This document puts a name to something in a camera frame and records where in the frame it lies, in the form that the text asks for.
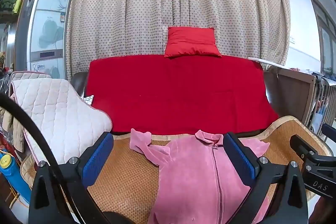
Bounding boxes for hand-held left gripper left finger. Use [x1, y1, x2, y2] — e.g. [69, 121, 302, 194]
[28, 132, 114, 224]

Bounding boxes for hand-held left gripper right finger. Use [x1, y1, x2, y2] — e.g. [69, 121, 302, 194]
[223, 132, 309, 224]

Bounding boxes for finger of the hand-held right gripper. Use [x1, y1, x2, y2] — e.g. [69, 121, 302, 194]
[289, 134, 319, 160]
[322, 123, 336, 156]

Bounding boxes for pink zip garment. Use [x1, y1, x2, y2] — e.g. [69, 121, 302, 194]
[129, 129, 271, 224]

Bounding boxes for woven bamboo mat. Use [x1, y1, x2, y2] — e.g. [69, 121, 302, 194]
[20, 115, 332, 224]

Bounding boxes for person's right leg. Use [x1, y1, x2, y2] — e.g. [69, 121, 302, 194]
[311, 196, 336, 224]

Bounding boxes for person's leg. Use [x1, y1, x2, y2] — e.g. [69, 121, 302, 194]
[311, 196, 336, 224]
[101, 210, 132, 224]

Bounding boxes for white quilted cushion cover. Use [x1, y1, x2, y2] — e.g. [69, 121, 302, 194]
[9, 71, 113, 165]

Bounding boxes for person's left leg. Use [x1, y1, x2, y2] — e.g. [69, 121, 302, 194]
[101, 210, 132, 224]

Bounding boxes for beige jacket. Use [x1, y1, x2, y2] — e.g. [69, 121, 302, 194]
[0, 107, 27, 153]

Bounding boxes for blue and yellow toy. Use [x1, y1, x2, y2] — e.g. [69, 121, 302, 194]
[0, 153, 32, 211]

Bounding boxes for red blanket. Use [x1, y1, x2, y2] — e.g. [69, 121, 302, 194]
[84, 54, 279, 136]

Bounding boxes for dark framed window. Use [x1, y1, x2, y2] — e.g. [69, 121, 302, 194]
[306, 0, 336, 75]

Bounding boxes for red pillow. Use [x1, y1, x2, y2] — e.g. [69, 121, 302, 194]
[164, 26, 222, 58]

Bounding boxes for silver floral refrigerator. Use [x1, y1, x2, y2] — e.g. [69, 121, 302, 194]
[16, 0, 73, 80]

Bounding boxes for dotted beige curtain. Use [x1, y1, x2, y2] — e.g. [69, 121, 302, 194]
[58, 0, 291, 81]

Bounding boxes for green artificial plant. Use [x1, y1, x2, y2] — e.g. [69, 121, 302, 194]
[0, 0, 24, 10]

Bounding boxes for black braided cable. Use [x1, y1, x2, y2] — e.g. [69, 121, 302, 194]
[0, 93, 84, 224]

